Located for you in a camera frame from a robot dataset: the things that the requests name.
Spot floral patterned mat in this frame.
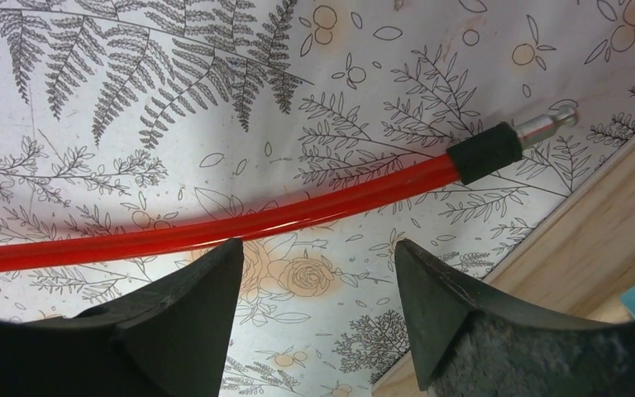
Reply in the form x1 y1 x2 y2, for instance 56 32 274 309
0 1 635 396

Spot red cable lock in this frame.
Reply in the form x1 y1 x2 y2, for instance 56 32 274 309
0 104 579 272

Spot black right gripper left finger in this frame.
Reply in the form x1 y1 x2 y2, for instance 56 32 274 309
0 239 244 396

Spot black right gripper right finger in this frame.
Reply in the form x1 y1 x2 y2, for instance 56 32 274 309
394 240 635 396

